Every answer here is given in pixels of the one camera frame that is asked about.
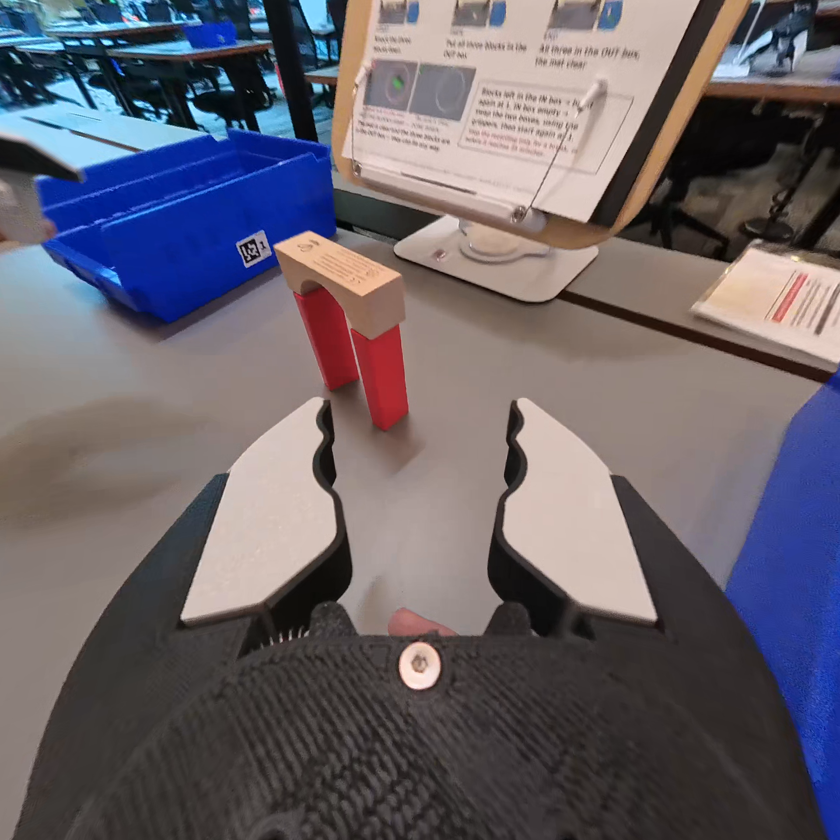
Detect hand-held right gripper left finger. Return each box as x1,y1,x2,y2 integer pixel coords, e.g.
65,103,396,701
179,396,354,624

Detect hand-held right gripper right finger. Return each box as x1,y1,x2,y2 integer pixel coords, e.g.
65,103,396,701
487,397,659,634

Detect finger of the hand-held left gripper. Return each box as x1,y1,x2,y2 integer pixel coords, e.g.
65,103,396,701
0,133,86,245

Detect person's right hand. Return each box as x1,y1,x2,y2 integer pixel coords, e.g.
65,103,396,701
387,607,460,639

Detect brown office table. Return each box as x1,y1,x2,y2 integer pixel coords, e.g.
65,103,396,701
108,39,273,132
46,20,204,109
703,51,840,107

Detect red rectangular wooden block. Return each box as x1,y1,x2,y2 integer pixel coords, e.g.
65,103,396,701
350,323,410,432
293,290,361,391

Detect blue plastic bin with tag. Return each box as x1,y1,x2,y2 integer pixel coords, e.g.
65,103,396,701
36,128,337,324

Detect black office chair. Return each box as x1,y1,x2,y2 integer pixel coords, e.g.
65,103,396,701
738,118,828,247
187,58,277,130

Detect small blue bin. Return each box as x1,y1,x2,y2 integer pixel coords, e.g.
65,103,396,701
184,21,237,48

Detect instruction sheet on stand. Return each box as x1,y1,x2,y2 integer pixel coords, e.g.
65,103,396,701
331,0,752,304

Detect natural wooden arch block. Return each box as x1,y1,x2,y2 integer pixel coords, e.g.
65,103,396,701
273,231,404,341

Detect black pole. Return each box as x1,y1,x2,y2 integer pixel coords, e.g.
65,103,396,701
262,0,320,142

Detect laminated booklet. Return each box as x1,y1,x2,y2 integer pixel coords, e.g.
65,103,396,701
690,239,840,368

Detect printed instruction sheet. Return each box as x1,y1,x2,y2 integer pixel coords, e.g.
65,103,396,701
354,0,703,224

